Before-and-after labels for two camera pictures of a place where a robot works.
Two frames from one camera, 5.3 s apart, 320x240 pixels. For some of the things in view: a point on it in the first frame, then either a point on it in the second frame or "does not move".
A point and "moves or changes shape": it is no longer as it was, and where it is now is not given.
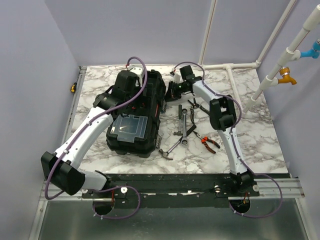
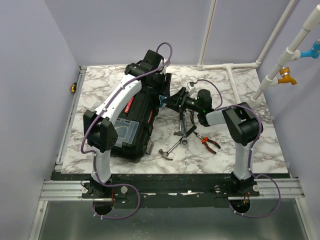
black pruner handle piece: [193, 127] does not move
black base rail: [174, 189] does not move
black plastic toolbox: [133, 129] moves or changes shape
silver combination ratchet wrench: [184, 140] does not move
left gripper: [137, 86] → [164, 88]
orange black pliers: [204, 139] does not move
